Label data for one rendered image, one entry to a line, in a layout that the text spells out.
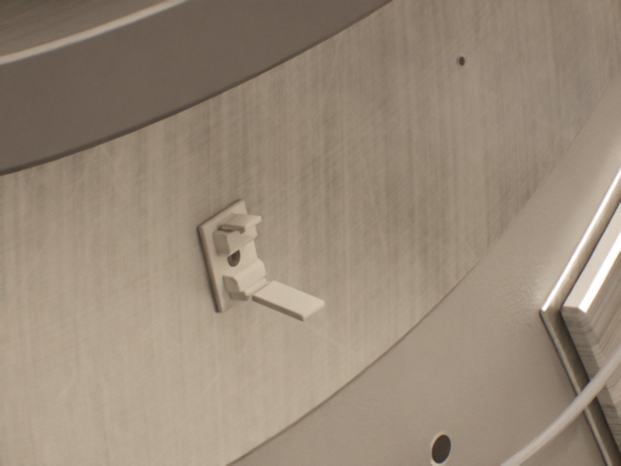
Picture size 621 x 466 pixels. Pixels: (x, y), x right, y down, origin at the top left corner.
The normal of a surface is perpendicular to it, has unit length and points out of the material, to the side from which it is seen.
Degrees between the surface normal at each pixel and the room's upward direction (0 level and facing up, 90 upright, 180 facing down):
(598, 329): 90
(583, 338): 128
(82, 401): 90
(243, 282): 90
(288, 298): 23
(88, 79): 90
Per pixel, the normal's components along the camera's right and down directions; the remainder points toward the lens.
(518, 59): 0.76, 0.08
